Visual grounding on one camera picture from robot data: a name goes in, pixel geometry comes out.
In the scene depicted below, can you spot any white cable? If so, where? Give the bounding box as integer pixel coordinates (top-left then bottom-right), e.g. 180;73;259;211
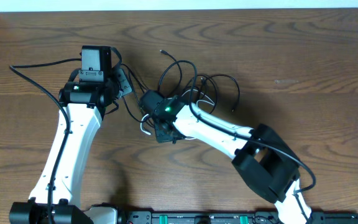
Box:
140;89;216;141

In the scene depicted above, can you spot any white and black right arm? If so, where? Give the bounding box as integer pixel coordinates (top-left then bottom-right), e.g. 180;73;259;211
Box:
139;90;312;223

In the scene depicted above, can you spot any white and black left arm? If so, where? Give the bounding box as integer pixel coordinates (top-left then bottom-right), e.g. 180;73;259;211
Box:
9;45;132;223

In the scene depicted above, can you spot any black left camera cable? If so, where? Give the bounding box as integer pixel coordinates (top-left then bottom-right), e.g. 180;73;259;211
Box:
9;58;83;224

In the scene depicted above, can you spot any black camera cable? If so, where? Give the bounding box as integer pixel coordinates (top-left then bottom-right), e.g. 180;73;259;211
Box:
9;58;83;224
157;60;316;195

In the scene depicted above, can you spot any black right camera cable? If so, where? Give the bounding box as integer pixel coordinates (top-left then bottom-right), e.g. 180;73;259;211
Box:
157;60;316;195

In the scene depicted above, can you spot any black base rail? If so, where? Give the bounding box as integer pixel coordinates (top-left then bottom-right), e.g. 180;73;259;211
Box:
117;211;358;224

